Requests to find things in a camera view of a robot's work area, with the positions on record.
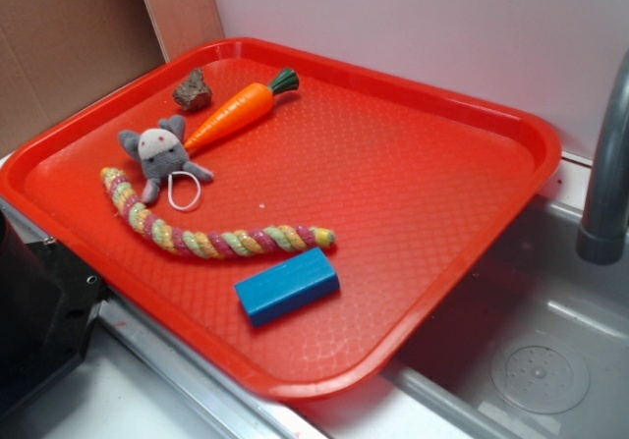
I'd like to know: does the orange toy carrot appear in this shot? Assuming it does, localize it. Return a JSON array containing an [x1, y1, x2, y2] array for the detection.
[[184, 68, 300, 151]]

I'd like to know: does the brown cardboard panel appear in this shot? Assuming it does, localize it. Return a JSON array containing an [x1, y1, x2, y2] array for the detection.
[[1, 0, 223, 155]]

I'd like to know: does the blue rectangular block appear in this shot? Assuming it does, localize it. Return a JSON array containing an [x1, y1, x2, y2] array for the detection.
[[235, 248, 340, 328]]

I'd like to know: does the grey plush mouse toy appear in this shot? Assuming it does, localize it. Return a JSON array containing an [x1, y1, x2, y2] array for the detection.
[[118, 115, 213, 211]]

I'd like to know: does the grey toy sink basin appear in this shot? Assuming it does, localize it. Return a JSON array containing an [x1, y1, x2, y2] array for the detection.
[[299, 198, 628, 438]]

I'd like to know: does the red plastic tray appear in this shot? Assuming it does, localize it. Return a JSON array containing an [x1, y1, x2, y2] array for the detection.
[[1, 39, 561, 401]]

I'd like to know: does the multicolour braided rope toy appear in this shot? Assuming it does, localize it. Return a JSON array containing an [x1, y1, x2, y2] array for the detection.
[[100, 167, 336, 260]]

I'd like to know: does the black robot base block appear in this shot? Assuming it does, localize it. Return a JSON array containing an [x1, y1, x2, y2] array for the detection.
[[1, 215, 102, 418]]

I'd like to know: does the brown grey rock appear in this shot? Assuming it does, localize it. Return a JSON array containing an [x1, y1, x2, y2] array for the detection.
[[172, 68, 213, 112]]

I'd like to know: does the grey toy faucet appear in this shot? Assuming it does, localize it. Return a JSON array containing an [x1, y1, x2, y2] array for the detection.
[[576, 57, 628, 265]]

